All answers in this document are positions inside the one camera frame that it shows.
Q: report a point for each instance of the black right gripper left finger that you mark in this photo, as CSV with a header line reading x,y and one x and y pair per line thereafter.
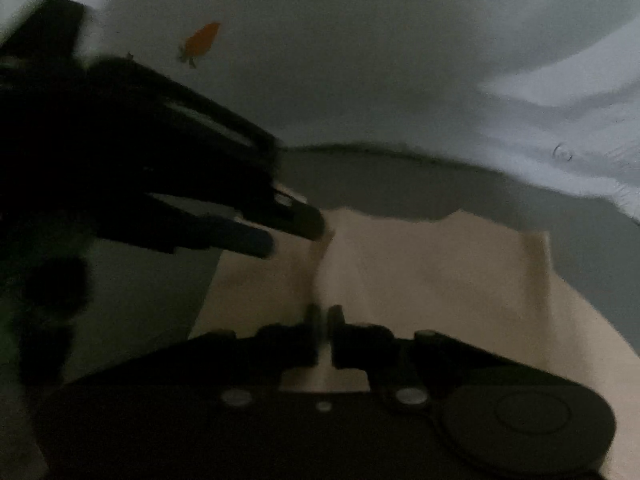
x,y
257,365

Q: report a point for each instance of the cream beige garment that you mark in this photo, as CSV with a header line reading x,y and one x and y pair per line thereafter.
x,y
463,275

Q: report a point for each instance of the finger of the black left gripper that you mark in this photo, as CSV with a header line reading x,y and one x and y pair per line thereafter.
x,y
215,232
159,137

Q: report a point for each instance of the white carrot print bedsheet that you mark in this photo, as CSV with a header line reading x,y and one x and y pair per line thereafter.
x,y
546,91

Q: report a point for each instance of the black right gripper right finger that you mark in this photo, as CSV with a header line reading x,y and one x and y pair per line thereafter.
x,y
375,351

